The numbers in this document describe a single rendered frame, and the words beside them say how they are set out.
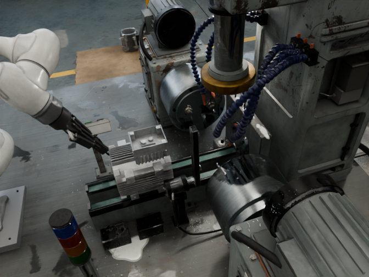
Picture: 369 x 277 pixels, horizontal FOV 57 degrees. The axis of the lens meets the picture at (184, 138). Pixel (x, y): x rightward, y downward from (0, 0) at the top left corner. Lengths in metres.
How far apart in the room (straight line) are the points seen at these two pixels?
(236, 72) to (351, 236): 0.59
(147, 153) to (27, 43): 0.50
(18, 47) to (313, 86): 0.89
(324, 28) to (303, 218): 0.51
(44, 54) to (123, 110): 0.85
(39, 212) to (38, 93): 0.62
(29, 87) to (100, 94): 1.04
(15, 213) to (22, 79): 0.66
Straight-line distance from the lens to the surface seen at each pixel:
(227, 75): 1.07
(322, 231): 0.71
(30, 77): 1.08
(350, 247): 0.70
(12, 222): 1.53
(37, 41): 1.17
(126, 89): 2.08
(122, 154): 1.20
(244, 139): 1.28
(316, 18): 1.01
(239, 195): 0.99
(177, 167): 1.38
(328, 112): 1.22
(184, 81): 1.41
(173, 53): 1.59
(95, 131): 1.40
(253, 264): 0.87
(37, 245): 1.45
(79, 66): 3.81
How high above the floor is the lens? 1.92
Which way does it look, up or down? 42 degrees down
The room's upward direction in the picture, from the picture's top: 5 degrees counter-clockwise
